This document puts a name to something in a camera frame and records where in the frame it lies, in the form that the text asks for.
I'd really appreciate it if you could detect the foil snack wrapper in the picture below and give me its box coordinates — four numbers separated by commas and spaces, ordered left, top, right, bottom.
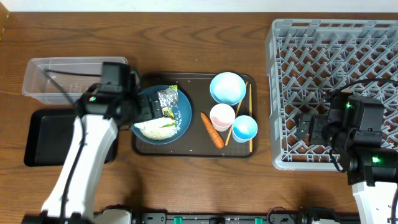
157, 85, 179, 119

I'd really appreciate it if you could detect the pink plastic cup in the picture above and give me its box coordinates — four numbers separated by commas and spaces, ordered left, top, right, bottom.
210, 103, 236, 132

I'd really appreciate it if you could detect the light blue plastic cup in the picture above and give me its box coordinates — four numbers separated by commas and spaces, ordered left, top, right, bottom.
232, 115, 258, 143

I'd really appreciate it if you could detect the light blue bowl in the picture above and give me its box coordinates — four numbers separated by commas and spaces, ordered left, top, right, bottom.
210, 72, 246, 106

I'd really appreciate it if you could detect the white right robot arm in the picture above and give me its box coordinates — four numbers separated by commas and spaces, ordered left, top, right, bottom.
295, 94, 397, 223

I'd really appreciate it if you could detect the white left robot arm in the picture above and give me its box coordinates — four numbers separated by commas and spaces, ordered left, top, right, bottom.
22, 83, 162, 223

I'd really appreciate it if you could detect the grey dishwasher rack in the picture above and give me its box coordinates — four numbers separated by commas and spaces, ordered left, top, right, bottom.
265, 19, 397, 171

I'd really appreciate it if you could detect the pile of white rice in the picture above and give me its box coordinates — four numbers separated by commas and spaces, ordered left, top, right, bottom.
134, 117, 177, 141

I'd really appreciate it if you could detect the clear plastic bin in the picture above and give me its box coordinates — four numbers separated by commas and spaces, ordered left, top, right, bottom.
22, 57, 127, 105

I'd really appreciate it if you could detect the dark blue plate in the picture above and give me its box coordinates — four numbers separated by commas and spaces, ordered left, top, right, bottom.
131, 85, 192, 145

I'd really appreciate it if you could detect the black plastic tray bin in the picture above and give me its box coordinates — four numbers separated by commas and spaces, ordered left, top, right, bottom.
24, 108, 118, 167

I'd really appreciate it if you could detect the dark brown serving tray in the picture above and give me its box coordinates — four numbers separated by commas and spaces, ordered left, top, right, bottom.
131, 72, 258, 159

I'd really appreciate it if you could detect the orange carrot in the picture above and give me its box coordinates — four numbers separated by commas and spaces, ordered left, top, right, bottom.
200, 112, 224, 149

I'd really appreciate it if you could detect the wooden chopstick left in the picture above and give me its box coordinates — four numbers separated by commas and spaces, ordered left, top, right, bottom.
225, 82, 248, 146

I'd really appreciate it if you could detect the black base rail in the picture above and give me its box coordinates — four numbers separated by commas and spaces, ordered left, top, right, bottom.
94, 205, 361, 224

